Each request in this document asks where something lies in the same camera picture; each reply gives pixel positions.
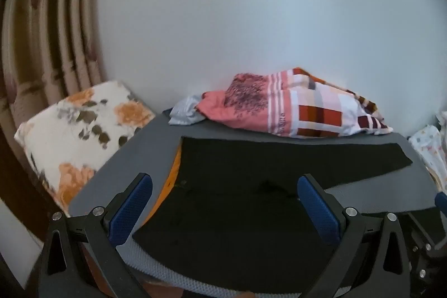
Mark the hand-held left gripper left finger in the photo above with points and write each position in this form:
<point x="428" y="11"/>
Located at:
<point x="129" y="210"/>

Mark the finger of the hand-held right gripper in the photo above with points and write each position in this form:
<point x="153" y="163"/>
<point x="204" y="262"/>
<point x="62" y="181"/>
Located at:
<point x="441" y="202"/>

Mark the light blue cloth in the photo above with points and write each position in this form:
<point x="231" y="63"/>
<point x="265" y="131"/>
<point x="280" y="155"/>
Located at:
<point x="185" y="113"/>

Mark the white printed cloth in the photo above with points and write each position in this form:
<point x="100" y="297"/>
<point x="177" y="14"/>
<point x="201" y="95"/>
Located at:
<point x="431" y="148"/>

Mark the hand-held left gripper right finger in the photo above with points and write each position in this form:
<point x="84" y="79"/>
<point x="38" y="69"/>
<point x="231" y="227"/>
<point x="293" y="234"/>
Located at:
<point x="319" y="210"/>

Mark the floral white orange pillow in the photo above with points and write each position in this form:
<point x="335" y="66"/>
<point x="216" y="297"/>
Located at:
<point x="70" y="137"/>

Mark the grey mesh mat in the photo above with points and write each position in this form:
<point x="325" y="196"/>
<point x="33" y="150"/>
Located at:
<point x="139" y="151"/>

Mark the beige brown curtain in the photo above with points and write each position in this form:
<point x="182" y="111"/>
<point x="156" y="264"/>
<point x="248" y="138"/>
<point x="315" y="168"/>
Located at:
<point x="45" y="39"/>

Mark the orange cloth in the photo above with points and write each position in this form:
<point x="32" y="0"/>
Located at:
<point x="171" y="175"/>

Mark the pink checked blanket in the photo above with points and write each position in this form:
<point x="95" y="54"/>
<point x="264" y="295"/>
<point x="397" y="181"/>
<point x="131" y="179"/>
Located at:
<point x="297" y="106"/>

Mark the black pants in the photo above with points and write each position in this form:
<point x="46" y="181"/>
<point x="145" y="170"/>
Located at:
<point x="237" y="186"/>

